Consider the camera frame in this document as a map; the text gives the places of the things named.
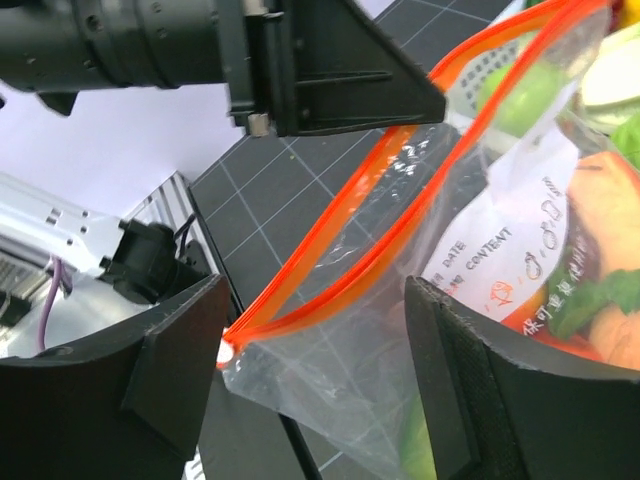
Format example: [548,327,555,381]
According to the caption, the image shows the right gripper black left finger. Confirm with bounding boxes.
[1,276,230,479]

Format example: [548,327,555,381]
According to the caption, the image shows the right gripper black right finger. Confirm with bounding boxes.
[405,277,639,479]

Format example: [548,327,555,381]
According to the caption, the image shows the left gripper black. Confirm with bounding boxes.
[1,1,269,135]

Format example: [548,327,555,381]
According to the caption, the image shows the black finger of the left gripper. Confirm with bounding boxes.
[269,1,446,137]

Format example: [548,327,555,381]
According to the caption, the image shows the green orange mango toy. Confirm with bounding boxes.
[399,396,437,480]

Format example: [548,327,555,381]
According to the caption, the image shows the zip bag red zipper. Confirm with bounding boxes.
[218,1,639,479]

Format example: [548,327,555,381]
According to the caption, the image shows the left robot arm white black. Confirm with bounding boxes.
[1,1,446,304]

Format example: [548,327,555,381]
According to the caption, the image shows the white plastic food bin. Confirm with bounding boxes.
[446,32,535,129]

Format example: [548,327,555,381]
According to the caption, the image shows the green apple toy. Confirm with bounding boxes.
[484,63,576,138]

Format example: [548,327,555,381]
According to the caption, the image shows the bok choy toy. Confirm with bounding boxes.
[580,23,639,166]

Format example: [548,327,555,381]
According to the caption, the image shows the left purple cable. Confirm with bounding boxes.
[37,254,76,356]

